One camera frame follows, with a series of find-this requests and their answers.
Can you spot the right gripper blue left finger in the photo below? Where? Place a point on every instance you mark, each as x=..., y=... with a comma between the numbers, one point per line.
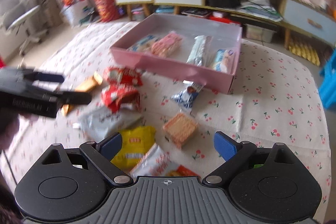
x=110, y=146

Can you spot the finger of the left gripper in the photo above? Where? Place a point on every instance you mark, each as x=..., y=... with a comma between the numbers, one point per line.
x=73, y=97
x=35, y=75

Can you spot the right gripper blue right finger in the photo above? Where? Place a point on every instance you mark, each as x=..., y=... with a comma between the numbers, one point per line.
x=225, y=145

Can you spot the white grey snack packet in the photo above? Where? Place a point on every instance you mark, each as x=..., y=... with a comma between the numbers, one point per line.
x=102, y=122

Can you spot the yellow snack packet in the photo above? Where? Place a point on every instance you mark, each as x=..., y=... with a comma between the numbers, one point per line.
x=136, y=142

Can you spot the gold wafer bar packet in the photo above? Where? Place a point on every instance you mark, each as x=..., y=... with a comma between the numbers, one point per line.
x=90, y=84

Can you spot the white orange biscuit packet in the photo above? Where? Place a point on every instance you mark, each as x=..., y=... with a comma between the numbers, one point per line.
x=158, y=163

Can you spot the red snack packet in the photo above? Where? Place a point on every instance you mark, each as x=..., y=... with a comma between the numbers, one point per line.
x=122, y=76
x=116, y=96

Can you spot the clear packet orange crackers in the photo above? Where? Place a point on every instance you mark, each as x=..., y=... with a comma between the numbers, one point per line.
x=180, y=129

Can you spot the blue white candy packet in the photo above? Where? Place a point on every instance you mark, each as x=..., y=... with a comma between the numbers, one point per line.
x=185, y=99

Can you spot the cherry print table cloth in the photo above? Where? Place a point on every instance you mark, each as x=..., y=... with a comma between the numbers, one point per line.
x=273, y=99

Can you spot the grey office chair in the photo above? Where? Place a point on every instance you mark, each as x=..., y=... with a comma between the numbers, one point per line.
x=14, y=15

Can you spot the white blue biscuit packet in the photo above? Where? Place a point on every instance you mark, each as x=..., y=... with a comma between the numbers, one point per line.
x=223, y=61

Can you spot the pale blue snack packet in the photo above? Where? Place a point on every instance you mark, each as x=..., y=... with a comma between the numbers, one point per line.
x=144, y=44

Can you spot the long white blue packet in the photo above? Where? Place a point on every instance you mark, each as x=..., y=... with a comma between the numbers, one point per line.
x=200, y=51

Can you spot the red patterned bag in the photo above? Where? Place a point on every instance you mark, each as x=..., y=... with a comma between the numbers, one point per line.
x=107, y=10

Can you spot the pink cardboard box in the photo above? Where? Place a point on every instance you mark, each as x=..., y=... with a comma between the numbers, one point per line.
x=175, y=66

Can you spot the pink wafer packet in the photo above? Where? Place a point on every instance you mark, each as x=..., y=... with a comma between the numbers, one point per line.
x=166, y=45

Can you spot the blue plastic stool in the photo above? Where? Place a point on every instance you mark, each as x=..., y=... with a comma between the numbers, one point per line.
x=327, y=88

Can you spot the clear plastic storage bin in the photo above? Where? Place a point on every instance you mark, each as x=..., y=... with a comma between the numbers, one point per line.
x=259, y=33

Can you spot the yellow egg tray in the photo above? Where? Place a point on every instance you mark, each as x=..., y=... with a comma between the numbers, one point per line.
x=302, y=49

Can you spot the red storage box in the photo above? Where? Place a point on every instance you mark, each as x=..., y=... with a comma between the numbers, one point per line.
x=224, y=20

